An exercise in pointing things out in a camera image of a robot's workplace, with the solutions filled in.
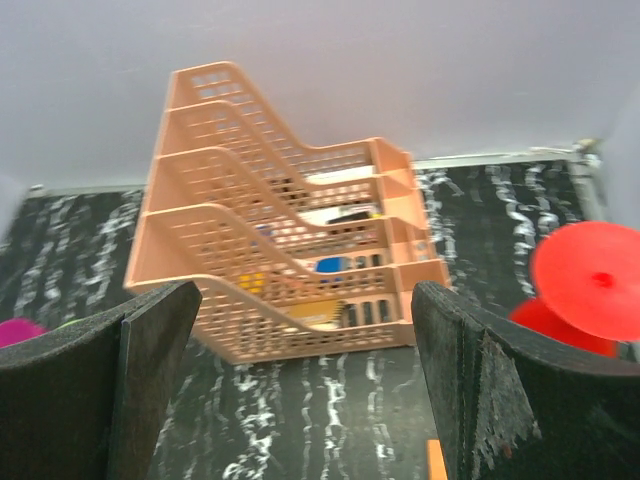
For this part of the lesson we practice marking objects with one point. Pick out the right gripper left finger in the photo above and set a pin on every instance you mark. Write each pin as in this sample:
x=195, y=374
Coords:
x=87, y=401

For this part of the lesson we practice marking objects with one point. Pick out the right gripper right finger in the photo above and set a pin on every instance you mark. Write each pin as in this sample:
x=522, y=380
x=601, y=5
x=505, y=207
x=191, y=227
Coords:
x=509, y=403

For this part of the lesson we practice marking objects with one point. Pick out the magenta plastic wine glass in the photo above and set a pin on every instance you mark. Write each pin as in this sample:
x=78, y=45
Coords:
x=17, y=330

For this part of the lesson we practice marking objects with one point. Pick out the red plastic wine glass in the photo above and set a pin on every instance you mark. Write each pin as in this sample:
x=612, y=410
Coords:
x=586, y=276

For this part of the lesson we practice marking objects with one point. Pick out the green plastic wine glass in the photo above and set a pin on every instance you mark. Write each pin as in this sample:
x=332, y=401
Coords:
x=70, y=323

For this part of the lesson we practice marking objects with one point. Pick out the peach plastic file organizer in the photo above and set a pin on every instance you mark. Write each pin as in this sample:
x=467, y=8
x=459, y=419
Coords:
x=297, y=250

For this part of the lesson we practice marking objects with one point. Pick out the gold wire wooden glass rack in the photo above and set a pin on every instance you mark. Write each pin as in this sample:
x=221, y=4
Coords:
x=435, y=460

